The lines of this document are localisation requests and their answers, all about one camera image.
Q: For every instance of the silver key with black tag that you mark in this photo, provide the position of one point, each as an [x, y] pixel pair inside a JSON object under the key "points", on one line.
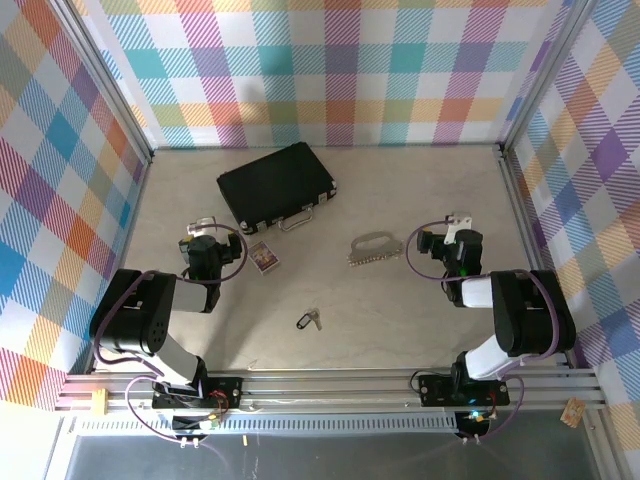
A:
{"points": [[303, 321]]}

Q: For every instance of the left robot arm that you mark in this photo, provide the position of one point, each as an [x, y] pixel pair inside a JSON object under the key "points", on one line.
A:
{"points": [[145, 310]]}

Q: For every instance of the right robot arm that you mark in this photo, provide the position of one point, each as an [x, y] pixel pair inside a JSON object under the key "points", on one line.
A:
{"points": [[525, 310]]}

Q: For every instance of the purple playing card box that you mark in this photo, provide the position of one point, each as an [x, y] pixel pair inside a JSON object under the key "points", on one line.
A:
{"points": [[263, 256]]}

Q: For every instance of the small black controller board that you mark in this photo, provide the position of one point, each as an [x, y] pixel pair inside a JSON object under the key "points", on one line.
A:
{"points": [[190, 422], [475, 422]]}

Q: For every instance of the small orange printed tag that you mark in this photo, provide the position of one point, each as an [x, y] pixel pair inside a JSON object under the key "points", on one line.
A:
{"points": [[573, 411]]}

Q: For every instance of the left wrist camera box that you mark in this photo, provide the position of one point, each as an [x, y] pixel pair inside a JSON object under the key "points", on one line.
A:
{"points": [[200, 226]]}

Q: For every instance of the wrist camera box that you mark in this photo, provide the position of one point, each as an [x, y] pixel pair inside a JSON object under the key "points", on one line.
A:
{"points": [[459, 222], [200, 226]]}

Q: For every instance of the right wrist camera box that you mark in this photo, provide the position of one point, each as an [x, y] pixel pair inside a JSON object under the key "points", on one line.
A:
{"points": [[459, 222]]}

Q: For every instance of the aluminium side rail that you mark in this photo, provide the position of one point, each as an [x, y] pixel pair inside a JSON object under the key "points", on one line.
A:
{"points": [[519, 200]]}

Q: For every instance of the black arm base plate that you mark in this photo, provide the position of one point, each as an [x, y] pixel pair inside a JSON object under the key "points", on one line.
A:
{"points": [[227, 387], [435, 391]]}

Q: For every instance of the aluminium frame post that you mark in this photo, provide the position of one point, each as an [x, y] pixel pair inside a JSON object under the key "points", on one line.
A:
{"points": [[545, 75], [115, 100]]}

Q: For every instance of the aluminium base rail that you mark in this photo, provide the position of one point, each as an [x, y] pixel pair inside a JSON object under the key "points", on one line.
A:
{"points": [[325, 390]]}

